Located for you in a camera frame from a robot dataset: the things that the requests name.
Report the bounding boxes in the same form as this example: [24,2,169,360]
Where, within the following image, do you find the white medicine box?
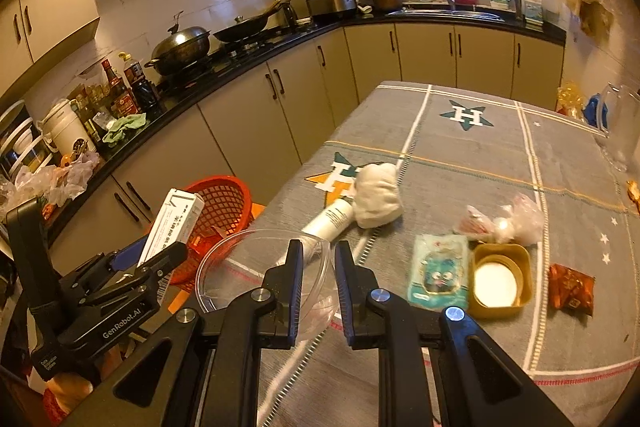
[137,188,206,266]

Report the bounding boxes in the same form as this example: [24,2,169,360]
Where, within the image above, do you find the red label sauce bottle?
[99,59,139,118]

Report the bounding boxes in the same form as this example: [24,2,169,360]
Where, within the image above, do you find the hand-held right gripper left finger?
[65,239,306,427]

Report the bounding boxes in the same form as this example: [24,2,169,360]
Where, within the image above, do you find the clear plastic bag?
[452,194,544,246]

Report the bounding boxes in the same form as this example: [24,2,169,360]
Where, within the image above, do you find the grey printed tablecloth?
[160,80,640,427]

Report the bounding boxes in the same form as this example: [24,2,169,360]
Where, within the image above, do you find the blue plastic bag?
[582,94,609,128]

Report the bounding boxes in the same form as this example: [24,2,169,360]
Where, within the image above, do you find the lidded steel wok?
[144,11,214,76]

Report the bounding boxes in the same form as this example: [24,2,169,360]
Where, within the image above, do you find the black wok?
[213,0,281,44]

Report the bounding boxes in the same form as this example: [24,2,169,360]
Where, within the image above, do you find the dark kettle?
[279,0,299,30]

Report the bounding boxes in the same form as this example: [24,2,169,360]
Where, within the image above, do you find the white spray bottle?
[302,198,356,241]

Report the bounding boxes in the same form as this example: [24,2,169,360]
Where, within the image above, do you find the white lidded bucket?
[37,99,99,158]

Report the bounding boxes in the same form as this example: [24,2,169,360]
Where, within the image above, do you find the orange plastic bag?
[42,371,97,424]

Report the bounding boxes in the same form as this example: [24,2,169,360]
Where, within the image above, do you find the white cloth bundle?
[353,161,405,230]

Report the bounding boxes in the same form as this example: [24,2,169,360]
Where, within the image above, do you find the teal cartoon packet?
[405,234,471,312]

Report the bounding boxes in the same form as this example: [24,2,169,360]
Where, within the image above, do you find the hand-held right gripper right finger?
[334,240,572,427]

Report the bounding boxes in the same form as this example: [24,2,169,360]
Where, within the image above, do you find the clear plastic bowl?
[194,229,334,339]

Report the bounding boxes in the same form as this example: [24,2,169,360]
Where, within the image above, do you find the red plastic basket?
[150,176,254,286]

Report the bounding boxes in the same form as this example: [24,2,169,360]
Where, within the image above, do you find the beige base cabinets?
[47,20,566,258]

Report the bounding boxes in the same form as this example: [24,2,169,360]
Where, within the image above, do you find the yellow plastic bag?
[557,81,586,118]

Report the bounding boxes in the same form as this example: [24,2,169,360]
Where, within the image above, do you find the green label cleaner bottle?
[522,0,546,28]

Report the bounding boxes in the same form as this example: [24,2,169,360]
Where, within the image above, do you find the dark soy sauce bottle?
[119,51,162,108]

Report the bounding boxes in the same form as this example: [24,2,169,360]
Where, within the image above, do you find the clear pitcher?
[594,81,640,173]

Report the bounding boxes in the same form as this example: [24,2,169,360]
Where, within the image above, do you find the golden tin container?
[469,242,533,321]

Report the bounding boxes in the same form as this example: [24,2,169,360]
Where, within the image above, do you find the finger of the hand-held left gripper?
[75,242,188,309]
[59,237,147,293]

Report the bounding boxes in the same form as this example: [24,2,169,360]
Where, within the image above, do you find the crumpled plastic bags pile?
[9,151,102,208]

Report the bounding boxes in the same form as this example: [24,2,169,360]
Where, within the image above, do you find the brown snack packet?
[548,263,596,317]

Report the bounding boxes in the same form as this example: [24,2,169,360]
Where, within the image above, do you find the black gas stove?
[160,32,282,84]

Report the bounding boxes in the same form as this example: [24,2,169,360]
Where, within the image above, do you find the steel electric cooker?
[305,0,357,20]

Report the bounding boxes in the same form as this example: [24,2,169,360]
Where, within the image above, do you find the green cloth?
[102,114,149,144]

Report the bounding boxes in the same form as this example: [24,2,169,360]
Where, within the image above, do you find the black kitchen countertop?
[0,2,569,239]

